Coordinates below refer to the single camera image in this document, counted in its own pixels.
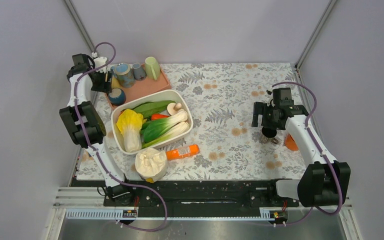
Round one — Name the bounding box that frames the dark brown mug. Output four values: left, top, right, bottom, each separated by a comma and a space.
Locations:
261, 127, 279, 145

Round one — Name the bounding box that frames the orange mug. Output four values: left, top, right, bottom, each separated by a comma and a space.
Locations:
284, 133, 299, 152

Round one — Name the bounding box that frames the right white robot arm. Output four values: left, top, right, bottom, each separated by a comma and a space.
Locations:
251, 87, 351, 208

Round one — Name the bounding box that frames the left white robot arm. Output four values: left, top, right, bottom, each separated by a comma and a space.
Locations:
59, 53, 125, 190

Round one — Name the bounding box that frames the light blue big mug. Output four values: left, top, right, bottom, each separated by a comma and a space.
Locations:
111, 63, 136, 88

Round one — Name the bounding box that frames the light green mug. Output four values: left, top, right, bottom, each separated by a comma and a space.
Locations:
144, 56, 161, 81

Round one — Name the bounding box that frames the yellow cup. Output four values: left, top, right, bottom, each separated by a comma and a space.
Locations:
111, 76, 121, 89

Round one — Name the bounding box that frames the navy round cup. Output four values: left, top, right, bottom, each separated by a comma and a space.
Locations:
107, 88, 127, 106

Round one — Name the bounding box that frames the small grey blue cup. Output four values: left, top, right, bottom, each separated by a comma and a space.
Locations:
132, 62, 147, 81

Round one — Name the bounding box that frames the pink tray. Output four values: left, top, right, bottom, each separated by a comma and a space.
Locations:
107, 64, 172, 103

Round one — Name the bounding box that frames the floral table mat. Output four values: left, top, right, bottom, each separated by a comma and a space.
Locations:
76, 62, 329, 182

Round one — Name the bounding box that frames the yellow napa cabbage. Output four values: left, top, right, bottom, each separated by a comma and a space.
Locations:
116, 109, 144, 153

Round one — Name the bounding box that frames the green leaf vegetable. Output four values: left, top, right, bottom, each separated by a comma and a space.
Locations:
133, 100, 175, 119

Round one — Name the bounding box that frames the red pepper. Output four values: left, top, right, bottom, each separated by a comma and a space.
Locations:
150, 113, 169, 121

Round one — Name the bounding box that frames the upper bok choy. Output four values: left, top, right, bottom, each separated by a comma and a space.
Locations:
143, 110, 189, 143

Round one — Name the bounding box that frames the bok choy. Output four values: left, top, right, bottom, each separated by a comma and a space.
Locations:
142, 121, 190, 149
143, 110, 189, 143

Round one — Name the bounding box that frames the white vegetable tub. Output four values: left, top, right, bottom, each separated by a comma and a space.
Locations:
111, 89, 194, 155

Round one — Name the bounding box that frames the white mushroom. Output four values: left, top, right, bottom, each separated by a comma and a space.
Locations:
166, 102, 182, 116

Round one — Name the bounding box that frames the orange tube package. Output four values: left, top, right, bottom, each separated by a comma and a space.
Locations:
165, 144, 200, 161

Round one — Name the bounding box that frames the lower bok choy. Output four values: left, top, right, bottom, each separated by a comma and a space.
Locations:
142, 121, 190, 149

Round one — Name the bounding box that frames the cream cloth bag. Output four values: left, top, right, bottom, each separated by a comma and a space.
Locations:
134, 147, 169, 183

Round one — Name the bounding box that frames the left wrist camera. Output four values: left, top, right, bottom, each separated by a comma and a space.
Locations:
91, 52, 108, 74

